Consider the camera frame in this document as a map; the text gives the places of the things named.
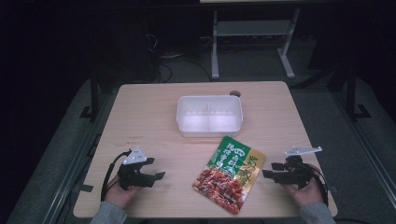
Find person's left hand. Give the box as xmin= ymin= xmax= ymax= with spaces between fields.
xmin=104 ymin=175 xmax=143 ymax=210

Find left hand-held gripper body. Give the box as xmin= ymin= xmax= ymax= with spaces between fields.
xmin=116 ymin=146 xmax=157 ymax=191

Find person's right hand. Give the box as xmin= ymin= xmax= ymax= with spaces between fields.
xmin=280 ymin=177 xmax=325 ymax=208

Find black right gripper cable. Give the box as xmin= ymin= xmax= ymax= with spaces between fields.
xmin=306 ymin=162 xmax=331 ymax=207

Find white divided plastic container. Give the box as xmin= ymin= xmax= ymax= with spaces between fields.
xmin=176 ymin=94 xmax=244 ymax=138

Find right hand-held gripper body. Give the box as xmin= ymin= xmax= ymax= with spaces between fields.
xmin=279 ymin=146 xmax=323 ymax=190

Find black metal stand leg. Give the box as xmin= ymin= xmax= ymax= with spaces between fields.
xmin=345 ymin=65 xmax=373 ymax=122
xmin=78 ymin=77 xmax=101 ymax=122

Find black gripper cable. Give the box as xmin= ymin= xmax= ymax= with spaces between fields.
xmin=306 ymin=162 xmax=331 ymax=207
xmin=100 ymin=149 xmax=134 ymax=203

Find white metal shelf stand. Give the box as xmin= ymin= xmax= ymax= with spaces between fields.
xmin=210 ymin=7 xmax=302 ymax=80

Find black floor cables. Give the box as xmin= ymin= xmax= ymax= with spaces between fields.
xmin=144 ymin=31 xmax=216 ymax=84

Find green and yellow snack packet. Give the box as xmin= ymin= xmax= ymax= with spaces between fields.
xmin=191 ymin=135 xmax=267 ymax=216

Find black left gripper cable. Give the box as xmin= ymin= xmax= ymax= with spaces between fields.
xmin=100 ymin=149 xmax=134 ymax=203

